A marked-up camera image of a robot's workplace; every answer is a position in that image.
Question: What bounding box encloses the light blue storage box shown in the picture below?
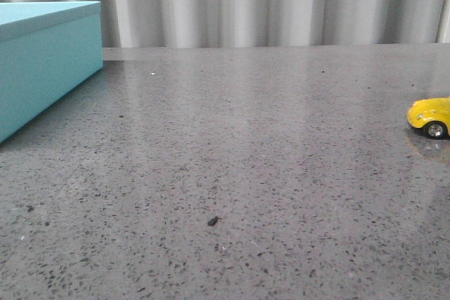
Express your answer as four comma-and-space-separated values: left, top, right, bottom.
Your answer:
1, 1, 103, 141

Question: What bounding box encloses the small black debris piece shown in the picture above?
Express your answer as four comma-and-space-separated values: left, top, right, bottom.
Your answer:
207, 216, 220, 226

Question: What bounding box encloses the yellow toy beetle car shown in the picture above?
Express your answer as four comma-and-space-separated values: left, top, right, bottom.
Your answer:
406, 97, 449, 139

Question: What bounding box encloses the white pleated curtain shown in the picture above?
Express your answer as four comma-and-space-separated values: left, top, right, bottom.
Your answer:
2, 0, 449, 48

